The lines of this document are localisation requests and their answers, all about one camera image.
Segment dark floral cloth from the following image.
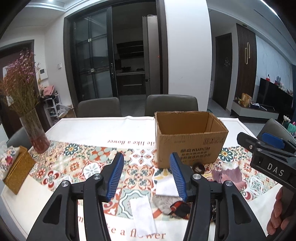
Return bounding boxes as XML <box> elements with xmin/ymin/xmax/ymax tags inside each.
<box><xmin>169</xmin><ymin>199</ymin><xmax>217</xmax><ymax>222</ymax></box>

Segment white sock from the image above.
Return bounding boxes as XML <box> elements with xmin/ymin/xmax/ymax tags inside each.
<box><xmin>129</xmin><ymin>196</ymin><xmax>157</xmax><ymax>237</ymax></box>

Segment person's right hand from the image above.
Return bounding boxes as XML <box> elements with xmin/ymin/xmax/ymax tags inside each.
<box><xmin>266</xmin><ymin>187</ymin><xmax>292</xmax><ymax>235</ymax></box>

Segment grey chair right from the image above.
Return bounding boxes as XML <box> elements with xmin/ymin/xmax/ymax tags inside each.
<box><xmin>257</xmin><ymin>118</ymin><xmax>295</xmax><ymax>144</ymax></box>

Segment white tv cabinet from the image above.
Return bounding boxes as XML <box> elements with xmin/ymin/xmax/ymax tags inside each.
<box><xmin>231</xmin><ymin>102</ymin><xmax>279</xmax><ymax>120</ymax></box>

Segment pink purple cloth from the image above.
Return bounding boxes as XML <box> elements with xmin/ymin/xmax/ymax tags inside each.
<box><xmin>212</xmin><ymin>167</ymin><xmax>246</xmax><ymax>191</ymax></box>

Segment yellow bag on cabinet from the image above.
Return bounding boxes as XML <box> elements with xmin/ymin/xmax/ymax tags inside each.
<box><xmin>240</xmin><ymin>93</ymin><xmax>252</xmax><ymax>108</ymax></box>

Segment black television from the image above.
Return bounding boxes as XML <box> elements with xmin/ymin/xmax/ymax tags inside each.
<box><xmin>256</xmin><ymin>78</ymin><xmax>293</xmax><ymax>122</ymax></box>

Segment brown cardboard box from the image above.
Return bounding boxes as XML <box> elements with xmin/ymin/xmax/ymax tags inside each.
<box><xmin>154</xmin><ymin>111</ymin><xmax>228</xmax><ymax>168</ymax></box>

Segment woven tissue box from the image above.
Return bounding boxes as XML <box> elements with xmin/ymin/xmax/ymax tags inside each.
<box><xmin>4</xmin><ymin>146</ymin><xmax>36</xmax><ymax>195</ymax></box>

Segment dark wooden door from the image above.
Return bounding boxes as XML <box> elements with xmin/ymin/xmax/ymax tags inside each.
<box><xmin>212</xmin><ymin>33</ymin><xmax>232</xmax><ymax>109</ymax></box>

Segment grey floral pouch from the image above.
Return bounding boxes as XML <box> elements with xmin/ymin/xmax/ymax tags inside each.
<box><xmin>152</xmin><ymin>195</ymin><xmax>180</xmax><ymax>215</ymax></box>

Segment folded white cloth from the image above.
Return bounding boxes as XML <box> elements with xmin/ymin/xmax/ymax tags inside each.
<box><xmin>156</xmin><ymin>175</ymin><xmax>179</xmax><ymax>197</ymax></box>

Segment glass vase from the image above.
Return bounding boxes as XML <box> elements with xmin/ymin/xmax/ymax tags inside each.
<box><xmin>20</xmin><ymin>108</ymin><xmax>50</xmax><ymax>154</ymax></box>

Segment floral tissue box cover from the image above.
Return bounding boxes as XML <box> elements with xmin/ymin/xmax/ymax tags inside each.
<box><xmin>0</xmin><ymin>141</ymin><xmax>20</xmax><ymax>180</ymax></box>

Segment patterned white tablecloth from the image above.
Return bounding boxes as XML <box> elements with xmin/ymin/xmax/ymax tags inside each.
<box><xmin>1</xmin><ymin>116</ymin><xmax>280</xmax><ymax>240</ymax></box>

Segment shoe rack with items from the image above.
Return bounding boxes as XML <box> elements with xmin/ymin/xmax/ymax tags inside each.
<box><xmin>40</xmin><ymin>85</ymin><xmax>69</xmax><ymax>126</ymax></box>

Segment dried pink flowers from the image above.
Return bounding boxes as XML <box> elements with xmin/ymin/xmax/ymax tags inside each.
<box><xmin>1</xmin><ymin>49</ymin><xmax>39</xmax><ymax>117</ymax></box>

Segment glass sliding door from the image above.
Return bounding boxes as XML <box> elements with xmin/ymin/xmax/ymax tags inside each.
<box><xmin>63</xmin><ymin>1</ymin><xmax>169</xmax><ymax>108</ymax></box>

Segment black hair tie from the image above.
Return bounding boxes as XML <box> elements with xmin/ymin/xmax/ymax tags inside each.
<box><xmin>192</xmin><ymin>163</ymin><xmax>205</xmax><ymax>174</ymax></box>

